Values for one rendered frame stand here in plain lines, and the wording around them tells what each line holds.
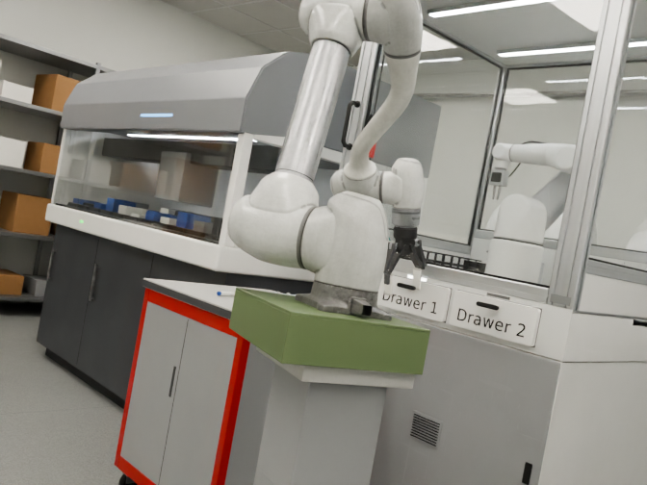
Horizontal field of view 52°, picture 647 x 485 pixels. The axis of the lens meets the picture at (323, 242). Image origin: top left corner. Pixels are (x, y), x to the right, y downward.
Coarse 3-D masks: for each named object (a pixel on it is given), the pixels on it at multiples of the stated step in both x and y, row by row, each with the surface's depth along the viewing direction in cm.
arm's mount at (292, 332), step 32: (256, 320) 148; (288, 320) 133; (320, 320) 136; (352, 320) 139; (384, 320) 149; (288, 352) 134; (320, 352) 137; (352, 352) 140; (384, 352) 143; (416, 352) 147
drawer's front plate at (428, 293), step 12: (396, 276) 228; (396, 288) 227; (432, 288) 216; (444, 288) 213; (384, 300) 230; (420, 300) 219; (432, 300) 215; (444, 300) 212; (408, 312) 222; (420, 312) 219; (444, 312) 212
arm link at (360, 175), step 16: (400, 64) 176; (416, 64) 178; (400, 80) 180; (400, 96) 184; (384, 112) 190; (400, 112) 188; (368, 128) 195; (384, 128) 193; (368, 144) 198; (352, 160) 204; (368, 160) 205; (336, 176) 210; (352, 176) 205; (368, 176) 205; (336, 192) 211; (368, 192) 207
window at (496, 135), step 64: (448, 0) 230; (512, 0) 211; (576, 0) 196; (384, 64) 249; (448, 64) 227; (512, 64) 209; (576, 64) 193; (448, 128) 224; (512, 128) 206; (576, 128) 191; (448, 192) 221; (512, 192) 203; (448, 256) 217; (512, 256) 201
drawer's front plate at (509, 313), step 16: (464, 304) 207; (496, 304) 199; (512, 304) 195; (464, 320) 206; (480, 320) 202; (496, 320) 198; (512, 320) 194; (528, 320) 191; (496, 336) 197; (512, 336) 193; (528, 336) 190
